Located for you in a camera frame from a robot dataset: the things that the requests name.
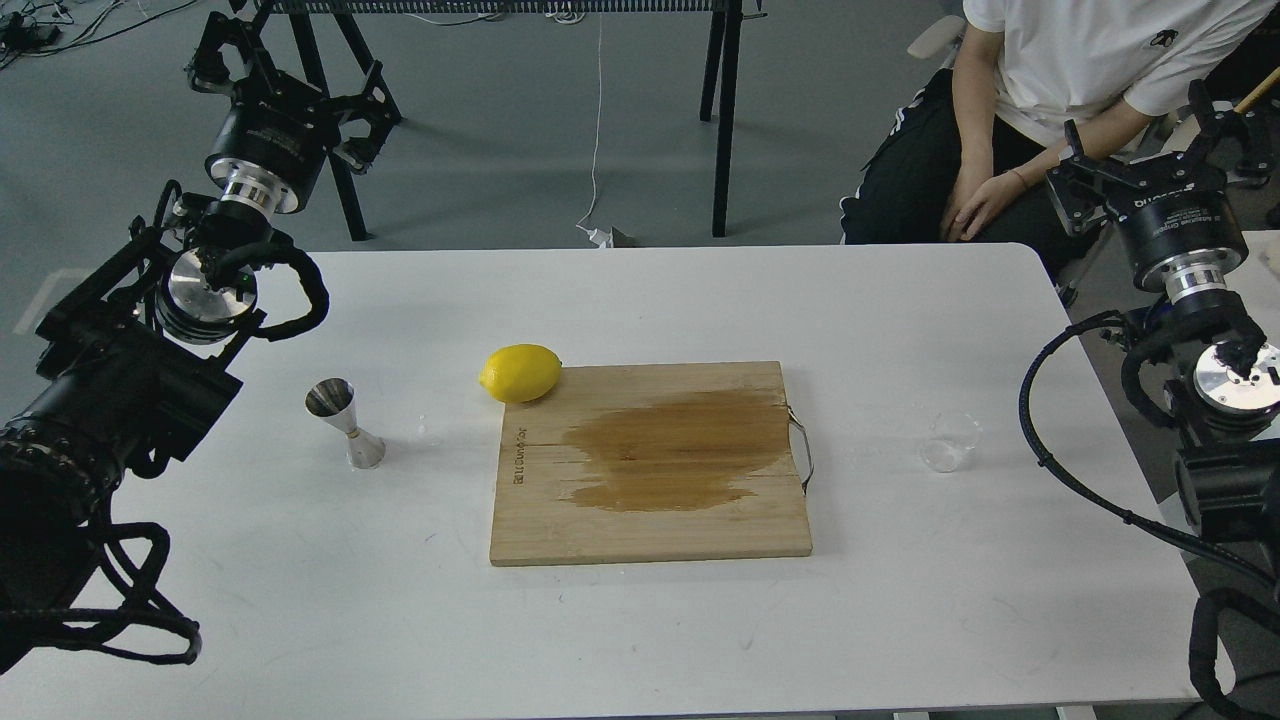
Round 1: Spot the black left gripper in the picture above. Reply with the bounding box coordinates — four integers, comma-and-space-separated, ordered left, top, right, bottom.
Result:
186, 12, 403, 214

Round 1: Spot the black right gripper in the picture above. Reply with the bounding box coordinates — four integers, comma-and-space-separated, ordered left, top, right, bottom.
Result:
1046, 78, 1275, 293

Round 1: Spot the steel double jigger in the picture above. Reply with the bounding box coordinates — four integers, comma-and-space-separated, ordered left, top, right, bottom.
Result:
303, 378, 387, 470

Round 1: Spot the clear glass measuring cup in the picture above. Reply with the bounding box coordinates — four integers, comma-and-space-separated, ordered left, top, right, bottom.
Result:
916, 411, 983, 474

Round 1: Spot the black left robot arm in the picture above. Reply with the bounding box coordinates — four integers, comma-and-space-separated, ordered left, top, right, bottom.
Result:
1, 1, 402, 669

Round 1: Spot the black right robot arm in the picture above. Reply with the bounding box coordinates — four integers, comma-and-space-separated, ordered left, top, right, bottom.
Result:
1018, 74, 1277, 592

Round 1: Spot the seated person white shirt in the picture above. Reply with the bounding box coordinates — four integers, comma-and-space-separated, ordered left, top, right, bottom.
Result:
840, 1, 1275, 279

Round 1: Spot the yellow lemon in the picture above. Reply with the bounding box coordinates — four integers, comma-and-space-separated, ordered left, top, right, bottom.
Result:
477, 345, 563, 404

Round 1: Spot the wooden cutting board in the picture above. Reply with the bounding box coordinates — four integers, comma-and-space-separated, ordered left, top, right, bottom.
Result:
489, 360, 813, 568

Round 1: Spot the white power cable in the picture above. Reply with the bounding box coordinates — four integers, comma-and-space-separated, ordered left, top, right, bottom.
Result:
576, 12, 637, 249

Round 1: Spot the black metal frame table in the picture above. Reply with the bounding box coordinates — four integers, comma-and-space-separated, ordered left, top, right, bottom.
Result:
261, 1, 745, 243

